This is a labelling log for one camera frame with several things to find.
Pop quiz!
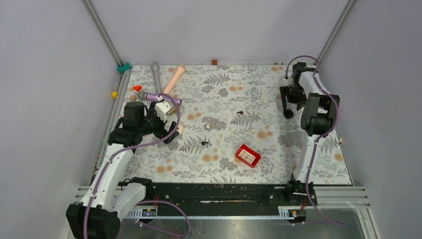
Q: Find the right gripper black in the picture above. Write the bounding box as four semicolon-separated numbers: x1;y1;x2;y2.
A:
279;83;307;111

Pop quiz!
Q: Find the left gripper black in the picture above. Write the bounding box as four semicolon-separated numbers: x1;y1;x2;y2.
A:
139;102;179;143

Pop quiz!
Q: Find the black glossy earbud charging case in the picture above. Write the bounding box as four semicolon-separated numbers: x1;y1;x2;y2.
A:
283;109;294;119

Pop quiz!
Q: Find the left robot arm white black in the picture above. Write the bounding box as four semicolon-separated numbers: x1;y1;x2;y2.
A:
66;100;180;239

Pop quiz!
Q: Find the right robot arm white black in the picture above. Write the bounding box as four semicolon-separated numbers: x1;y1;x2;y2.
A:
280;62;340;207

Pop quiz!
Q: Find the purple glitter toy microphone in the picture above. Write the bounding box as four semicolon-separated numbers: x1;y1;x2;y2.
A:
137;91;182;106

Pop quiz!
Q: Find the red triangular block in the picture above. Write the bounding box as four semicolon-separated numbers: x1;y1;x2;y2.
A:
132;85;142;92

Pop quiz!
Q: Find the floral patterned table mat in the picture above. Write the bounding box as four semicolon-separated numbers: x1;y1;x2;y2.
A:
113;64;353;185

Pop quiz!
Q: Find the beige toy microphone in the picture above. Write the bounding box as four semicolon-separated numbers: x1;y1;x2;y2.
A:
163;64;186;94

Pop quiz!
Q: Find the grey toy microphone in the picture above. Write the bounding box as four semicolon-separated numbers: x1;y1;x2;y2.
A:
151;62;162;94

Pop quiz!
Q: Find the red plastic tray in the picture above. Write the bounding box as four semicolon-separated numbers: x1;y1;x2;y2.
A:
235;144;261;168

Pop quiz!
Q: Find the teal plastic piece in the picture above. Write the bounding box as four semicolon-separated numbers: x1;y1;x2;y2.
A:
117;62;132;73

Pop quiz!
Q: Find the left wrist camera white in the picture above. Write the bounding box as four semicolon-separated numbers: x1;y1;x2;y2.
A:
154;101;175;121

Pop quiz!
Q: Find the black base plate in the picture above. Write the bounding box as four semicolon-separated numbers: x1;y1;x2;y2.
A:
118;178;319;218

